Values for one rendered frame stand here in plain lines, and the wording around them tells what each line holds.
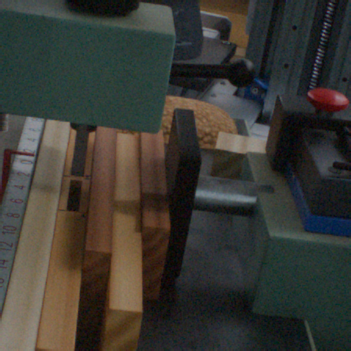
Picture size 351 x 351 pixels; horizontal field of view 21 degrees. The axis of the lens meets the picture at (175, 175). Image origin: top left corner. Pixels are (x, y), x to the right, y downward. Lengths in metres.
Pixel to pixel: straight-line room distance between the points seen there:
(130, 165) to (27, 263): 0.17
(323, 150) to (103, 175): 0.15
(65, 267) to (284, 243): 0.14
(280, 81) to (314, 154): 0.83
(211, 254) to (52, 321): 0.21
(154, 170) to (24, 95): 0.12
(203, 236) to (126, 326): 0.20
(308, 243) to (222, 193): 0.08
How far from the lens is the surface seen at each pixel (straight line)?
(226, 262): 0.69
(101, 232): 0.58
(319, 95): 0.68
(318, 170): 0.61
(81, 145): 0.65
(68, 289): 0.55
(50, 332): 0.51
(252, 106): 1.54
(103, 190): 0.63
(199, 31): 1.42
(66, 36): 0.60
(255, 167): 0.70
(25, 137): 0.70
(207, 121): 0.88
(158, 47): 0.60
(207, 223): 0.74
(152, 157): 0.70
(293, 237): 0.61
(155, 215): 0.61
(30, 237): 0.58
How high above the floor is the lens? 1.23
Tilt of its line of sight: 24 degrees down
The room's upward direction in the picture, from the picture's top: 10 degrees clockwise
